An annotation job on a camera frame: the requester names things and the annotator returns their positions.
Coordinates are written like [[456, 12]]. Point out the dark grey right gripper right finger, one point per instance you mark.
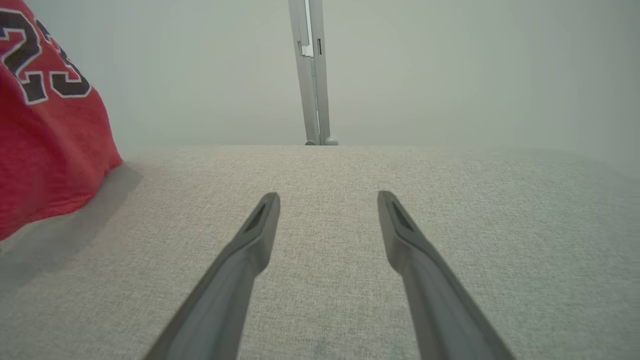
[[430, 285]]

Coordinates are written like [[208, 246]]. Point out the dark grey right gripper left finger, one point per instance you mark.
[[235, 280]]

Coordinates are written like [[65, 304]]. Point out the red basketball jersey white trim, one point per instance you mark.
[[50, 150]]

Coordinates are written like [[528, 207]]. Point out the grey metal upright post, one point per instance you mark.
[[322, 100]]

